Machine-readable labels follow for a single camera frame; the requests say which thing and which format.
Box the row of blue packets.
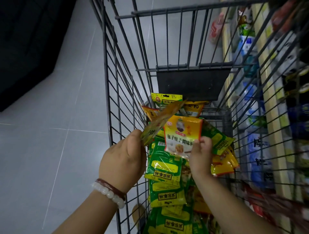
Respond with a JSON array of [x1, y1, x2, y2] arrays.
[[237, 24, 273, 189]]

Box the white bead bracelet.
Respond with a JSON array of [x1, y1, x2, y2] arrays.
[[92, 181, 126, 209]]

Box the person's right forearm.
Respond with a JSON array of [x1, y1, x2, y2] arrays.
[[195, 171, 281, 234]]

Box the brown shoe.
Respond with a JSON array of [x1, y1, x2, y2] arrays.
[[131, 203, 145, 228]]

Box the pile of seasoning packets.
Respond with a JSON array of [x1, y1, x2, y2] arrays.
[[140, 93, 239, 234]]

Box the person's left hand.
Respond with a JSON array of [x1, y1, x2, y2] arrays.
[[99, 129, 147, 194]]

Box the yellow seasoning packet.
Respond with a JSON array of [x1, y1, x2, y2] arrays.
[[141, 99, 185, 146], [164, 116, 203, 159]]

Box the dark red bracelet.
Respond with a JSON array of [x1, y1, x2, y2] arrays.
[[96, 178, 127, 199]]

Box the wooden store shelving with goods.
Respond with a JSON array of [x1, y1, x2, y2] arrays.
[[220, 0, 309, 227]]

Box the person's right hand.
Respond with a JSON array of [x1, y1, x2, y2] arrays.
[[188, 136, 213, 181]]

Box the grey wire shopping cart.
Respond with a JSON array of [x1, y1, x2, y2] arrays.
[[89, 0, 309, 234]]

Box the row of small dark bottles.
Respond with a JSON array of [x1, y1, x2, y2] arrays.
[[285, 67, 309, 140]]

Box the black plastic cart flap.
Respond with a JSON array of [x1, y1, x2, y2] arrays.
[[156, 64, 232, 101]]

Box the black display base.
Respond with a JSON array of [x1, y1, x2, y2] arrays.
[[0, 0, 77, 112]]

